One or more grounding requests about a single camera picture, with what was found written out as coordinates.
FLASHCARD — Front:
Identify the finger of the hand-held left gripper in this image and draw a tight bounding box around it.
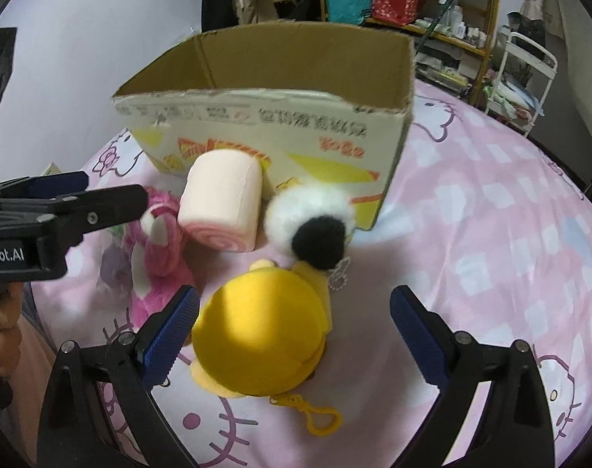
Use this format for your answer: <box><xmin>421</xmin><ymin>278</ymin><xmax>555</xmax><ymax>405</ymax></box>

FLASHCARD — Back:
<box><xmin>0</xmin><ymin>171</ymin><xmax>90</xmax><ymax>206</ymax></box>
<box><xmin>45</xmin><ymin>184</ymin><xmax>149</xmax><ymax>247</ymax></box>

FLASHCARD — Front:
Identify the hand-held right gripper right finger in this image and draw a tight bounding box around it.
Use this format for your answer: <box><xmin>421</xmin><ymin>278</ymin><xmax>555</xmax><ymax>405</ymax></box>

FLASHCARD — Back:
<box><xmin>390</xmin><ymin>285</ymin><xmax>556</xmax><ymax>468</ymax></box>

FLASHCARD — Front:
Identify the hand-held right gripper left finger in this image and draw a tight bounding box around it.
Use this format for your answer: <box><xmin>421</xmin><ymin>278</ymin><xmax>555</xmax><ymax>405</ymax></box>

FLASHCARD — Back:
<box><xmin>37</xmin><ymin>285</ymin><xmax>202</xmax><ymax>468</ymax></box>

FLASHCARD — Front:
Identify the pink bear plush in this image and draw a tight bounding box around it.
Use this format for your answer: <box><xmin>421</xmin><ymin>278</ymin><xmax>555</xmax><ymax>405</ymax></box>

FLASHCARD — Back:
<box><xmin>123</xmin><ymin>186</ymin><xmax>195</xmax><ymax>327</ymax></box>

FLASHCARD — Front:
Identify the yellow plush with clip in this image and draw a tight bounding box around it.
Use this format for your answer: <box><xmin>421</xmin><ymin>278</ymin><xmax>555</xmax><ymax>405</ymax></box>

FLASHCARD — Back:
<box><xmin>191</xmin><ymin>259</ymin><xmax>344</xmax><ymax>437</ymax></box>

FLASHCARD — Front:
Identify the cream foam block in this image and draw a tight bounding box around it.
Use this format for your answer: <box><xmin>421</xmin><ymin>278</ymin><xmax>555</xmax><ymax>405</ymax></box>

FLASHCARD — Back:
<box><xmin>178</xmin><ymin>150</ymin><xmax>264</xmax><ymax>253</ymax></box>

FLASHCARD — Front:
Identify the white and black fluffy plush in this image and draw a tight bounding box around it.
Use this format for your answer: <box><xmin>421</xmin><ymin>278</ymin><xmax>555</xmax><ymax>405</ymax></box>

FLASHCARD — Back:
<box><xmin>263</xmin><ymin>184</ymin><xmax>355</xmax><ymax>289</ymax></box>

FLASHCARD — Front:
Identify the printed cardboard box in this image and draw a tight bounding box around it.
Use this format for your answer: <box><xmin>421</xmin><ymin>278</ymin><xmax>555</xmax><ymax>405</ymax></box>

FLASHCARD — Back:
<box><xmin>112</xmin><ymin>18</ymin><xmax>416</xmax><ymax>231</ymax></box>

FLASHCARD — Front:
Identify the person's left hand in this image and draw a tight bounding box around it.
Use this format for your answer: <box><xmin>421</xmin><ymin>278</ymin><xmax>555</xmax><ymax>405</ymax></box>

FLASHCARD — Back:
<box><xmin>0</xmin><ymin>284</ymin><xmax>25</xmax><ymax>378</ymax></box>

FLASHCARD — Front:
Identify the pink printed bed sheet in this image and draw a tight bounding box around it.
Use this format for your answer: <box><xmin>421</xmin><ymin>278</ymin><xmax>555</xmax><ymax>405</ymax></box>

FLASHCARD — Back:
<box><xmin>20</xmin><ymin>78</ymin><xmax>592</xmax><ymax>468</ymax></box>

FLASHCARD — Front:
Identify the stack of books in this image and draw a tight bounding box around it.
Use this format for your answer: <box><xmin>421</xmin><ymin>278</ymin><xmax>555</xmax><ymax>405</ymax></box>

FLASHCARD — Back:
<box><xmin>415</xmin><ymin>51</ymin><xmax>475</xmax><ymax>104</ymax></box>

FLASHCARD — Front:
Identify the white mattress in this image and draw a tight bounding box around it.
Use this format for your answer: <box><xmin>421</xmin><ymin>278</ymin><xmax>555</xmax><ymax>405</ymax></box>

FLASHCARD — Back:
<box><xmin>562</xmin><ymin>0</ymin><xmax>592</xmax><ymax>171</ymax></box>

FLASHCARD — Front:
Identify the wooden shelf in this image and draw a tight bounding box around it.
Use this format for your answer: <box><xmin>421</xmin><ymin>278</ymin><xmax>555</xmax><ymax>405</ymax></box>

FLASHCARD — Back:
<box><xmin>315</xmin><ymin>0</ymin><xmax>502</xmax><ymax>110</ymax></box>

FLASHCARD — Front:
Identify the white trolley cart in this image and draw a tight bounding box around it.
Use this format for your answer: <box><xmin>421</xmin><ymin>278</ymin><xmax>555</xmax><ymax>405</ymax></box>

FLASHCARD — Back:
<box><xmin>486</xmin><ymin>32</ymin><xmax>558</xmax><ymax>137</ymax></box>

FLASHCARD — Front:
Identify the row of small bottles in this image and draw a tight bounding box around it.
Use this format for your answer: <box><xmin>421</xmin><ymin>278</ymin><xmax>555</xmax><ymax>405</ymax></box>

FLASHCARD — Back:
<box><xmin>438</xmin><ymin>0</ymin><xmax>489</xmax><ymax>50</ymax></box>

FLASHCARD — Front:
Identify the green pole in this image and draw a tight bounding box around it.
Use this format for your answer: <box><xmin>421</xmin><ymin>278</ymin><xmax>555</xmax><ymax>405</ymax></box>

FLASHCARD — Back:
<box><xmin>414</xmin><ymin>0</ymin><xmax>479</xmax><ymax>55</ymax></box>

